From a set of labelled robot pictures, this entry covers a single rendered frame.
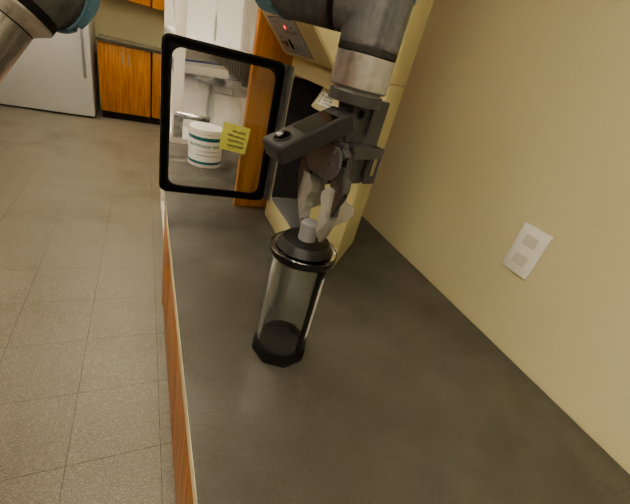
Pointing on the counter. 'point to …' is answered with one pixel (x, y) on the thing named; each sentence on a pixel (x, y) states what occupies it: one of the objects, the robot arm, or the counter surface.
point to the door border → (170, 102)
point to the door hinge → (279, 126)
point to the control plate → (290, 35)
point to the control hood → (325, 46)
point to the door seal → (167, 112)
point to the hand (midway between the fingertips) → (309, 227)
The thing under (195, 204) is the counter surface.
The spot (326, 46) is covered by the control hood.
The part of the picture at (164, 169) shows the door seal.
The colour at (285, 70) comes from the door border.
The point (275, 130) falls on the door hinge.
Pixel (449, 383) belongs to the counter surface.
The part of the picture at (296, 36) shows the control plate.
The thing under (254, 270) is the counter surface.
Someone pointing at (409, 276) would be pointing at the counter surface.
